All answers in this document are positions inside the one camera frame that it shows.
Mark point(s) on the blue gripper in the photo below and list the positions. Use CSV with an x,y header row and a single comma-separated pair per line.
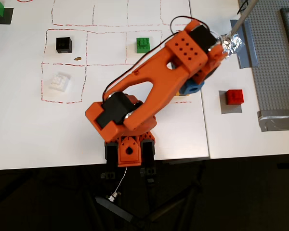
x,y
197,77

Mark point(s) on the red brick block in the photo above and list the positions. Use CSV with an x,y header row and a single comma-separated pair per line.
x,y
234,96

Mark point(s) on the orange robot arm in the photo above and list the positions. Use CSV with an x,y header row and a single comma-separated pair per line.
x,y
159,72

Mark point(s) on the orange yellow brick block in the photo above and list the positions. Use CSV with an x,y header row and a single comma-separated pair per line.
x,y
184,95

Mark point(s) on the white brick block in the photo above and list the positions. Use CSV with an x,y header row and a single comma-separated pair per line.
x,y
59,82

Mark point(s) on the black brick block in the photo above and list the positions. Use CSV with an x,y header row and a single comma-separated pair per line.
x,y
64,45

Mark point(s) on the crumpled aluminium foil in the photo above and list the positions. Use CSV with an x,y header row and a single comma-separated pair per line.
x,y
231,45

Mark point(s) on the grey tape strip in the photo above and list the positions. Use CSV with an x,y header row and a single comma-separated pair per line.
x,y
248,60

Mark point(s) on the black table clamp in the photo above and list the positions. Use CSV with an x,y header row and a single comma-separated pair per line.
x,y
111,154
148,154

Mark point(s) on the grey studded baseplate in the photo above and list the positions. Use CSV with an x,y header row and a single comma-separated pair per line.
x,y
269,72

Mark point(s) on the metal pole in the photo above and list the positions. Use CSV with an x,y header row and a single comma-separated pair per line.
x,y
243,16

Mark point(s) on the small brown scrap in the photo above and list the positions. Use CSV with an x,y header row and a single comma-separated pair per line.
x,y
77,58

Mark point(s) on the black metal stand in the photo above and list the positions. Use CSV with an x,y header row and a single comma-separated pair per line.
x,y
115,209

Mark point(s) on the silver duct tape strip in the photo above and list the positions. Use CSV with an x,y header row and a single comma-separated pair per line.
x,y
279,121

